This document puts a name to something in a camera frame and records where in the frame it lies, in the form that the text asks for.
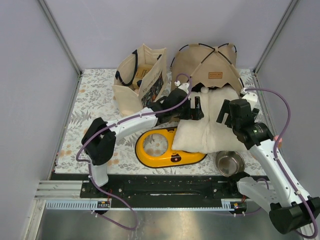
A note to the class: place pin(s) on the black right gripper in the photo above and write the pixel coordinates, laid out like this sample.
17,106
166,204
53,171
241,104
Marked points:
225,109

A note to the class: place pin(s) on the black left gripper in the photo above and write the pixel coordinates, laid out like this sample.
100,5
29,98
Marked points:
195,114

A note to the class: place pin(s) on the white fluffy cushion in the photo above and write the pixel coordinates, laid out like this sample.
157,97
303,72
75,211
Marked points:
206,135

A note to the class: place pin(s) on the beige pet tent fabric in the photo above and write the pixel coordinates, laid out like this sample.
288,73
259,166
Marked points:
200,80

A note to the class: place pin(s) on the stainless steel pet bowl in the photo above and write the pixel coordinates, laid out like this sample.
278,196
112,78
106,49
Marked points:
229,163

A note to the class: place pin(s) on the black tent pole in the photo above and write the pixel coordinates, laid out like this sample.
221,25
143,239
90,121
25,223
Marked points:
228,51
199,59

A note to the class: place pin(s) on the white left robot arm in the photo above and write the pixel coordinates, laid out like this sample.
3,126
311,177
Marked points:
99,141

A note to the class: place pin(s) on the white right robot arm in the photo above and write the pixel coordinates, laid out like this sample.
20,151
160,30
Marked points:
289,205

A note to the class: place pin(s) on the white pompom toy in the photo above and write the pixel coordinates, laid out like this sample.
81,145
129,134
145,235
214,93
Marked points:
204,90

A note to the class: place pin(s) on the pink capped bottle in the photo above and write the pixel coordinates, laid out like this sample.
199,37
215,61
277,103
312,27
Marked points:
279,142

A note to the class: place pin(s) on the yellow double bowl stand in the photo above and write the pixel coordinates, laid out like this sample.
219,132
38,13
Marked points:
154,150

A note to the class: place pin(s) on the cream canvas tote bag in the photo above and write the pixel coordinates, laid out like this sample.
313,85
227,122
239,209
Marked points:
130,100

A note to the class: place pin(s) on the brown cardboard box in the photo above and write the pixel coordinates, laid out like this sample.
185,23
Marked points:
141,72

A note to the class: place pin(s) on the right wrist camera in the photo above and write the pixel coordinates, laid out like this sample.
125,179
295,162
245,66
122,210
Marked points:
250,97

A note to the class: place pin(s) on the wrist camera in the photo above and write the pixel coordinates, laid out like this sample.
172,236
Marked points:
250,97
183,86

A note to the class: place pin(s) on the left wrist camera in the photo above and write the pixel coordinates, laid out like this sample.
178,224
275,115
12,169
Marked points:
183,86

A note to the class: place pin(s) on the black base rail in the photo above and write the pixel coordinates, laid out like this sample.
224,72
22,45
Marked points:
171,187

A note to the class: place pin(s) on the white slotted cable duct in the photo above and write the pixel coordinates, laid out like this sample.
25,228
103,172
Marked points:
139,205

